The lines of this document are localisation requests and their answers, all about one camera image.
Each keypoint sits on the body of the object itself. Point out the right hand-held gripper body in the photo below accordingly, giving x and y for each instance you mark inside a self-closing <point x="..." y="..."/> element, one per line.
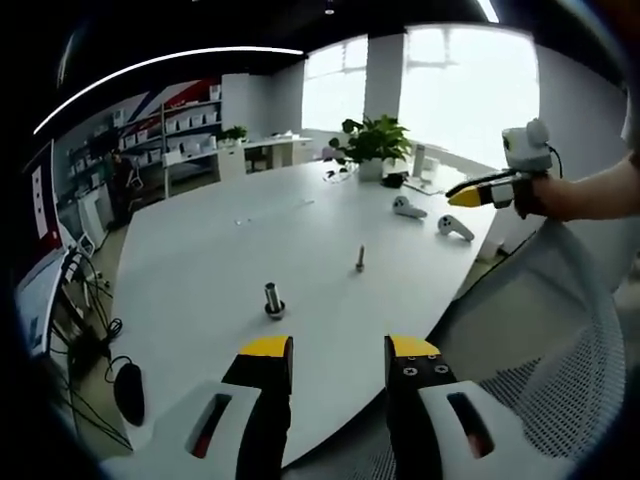
<point x="527" y="150"/>

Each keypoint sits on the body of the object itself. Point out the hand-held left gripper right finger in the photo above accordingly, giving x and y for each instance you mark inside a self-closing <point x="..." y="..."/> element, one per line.
<point x="417" y="375"/>

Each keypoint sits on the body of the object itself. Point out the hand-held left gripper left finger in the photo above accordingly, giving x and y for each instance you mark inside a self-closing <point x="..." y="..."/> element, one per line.
<point x="262" y="380"/>

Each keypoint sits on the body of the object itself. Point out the large black washer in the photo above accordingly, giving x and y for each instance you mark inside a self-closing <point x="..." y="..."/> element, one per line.
<point x="275" y="311"/>

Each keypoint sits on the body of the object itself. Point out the large threaded steel stud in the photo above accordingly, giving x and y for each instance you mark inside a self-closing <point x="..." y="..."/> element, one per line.
<point x="272" y="295"/>

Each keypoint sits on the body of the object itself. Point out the small threaded steel stud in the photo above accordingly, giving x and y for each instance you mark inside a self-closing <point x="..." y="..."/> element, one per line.
<point x="360" y="257"/>

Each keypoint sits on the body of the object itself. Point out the person's right hand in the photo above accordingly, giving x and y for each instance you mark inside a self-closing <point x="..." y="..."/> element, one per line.
<point x="532" y="195"/>

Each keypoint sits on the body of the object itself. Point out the white handheld controller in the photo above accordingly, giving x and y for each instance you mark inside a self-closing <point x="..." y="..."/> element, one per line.
<point x="407" y="207"/>
<point x="452" y="227"/>

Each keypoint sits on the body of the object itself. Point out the white tall cylinder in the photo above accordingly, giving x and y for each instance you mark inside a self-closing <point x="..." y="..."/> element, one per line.
<point x="419" y="160"/>

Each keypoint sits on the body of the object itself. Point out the black round device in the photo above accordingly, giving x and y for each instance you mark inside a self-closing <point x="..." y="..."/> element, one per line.
<point x="394" y="180"/>

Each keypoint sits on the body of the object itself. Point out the large potted green plant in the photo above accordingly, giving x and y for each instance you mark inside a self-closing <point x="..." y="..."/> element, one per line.
<point x="375" y="142"/>

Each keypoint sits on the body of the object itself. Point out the black oval device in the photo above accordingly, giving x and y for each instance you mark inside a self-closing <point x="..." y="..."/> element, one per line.
<point x="131" y="395"/>

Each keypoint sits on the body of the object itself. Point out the grey mesh office chair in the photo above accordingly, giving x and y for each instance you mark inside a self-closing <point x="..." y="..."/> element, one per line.
<point x="550" y="325"/>

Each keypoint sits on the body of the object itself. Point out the white low cabinet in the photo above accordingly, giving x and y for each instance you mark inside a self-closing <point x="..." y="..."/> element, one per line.
<point x="230" y="160"/>

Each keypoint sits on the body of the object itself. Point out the white side desk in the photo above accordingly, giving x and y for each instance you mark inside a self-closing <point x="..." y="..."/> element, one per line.
<point x="37" y="300"/>

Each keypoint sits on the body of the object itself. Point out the small green plant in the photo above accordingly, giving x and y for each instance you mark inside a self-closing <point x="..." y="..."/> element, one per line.
<point x="234" y="133"/>

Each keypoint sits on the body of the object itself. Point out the shelving unit with white boxes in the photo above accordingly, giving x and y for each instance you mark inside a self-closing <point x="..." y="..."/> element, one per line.
<point x="190" y="120"/>

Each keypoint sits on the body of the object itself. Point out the red screen monitor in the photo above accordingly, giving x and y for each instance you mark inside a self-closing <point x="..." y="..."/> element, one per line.
<point x="52" y="210"/>

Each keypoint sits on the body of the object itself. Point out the curved ceiling light strip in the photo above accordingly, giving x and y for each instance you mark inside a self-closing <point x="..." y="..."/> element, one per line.
<point x="240" y="49"/>

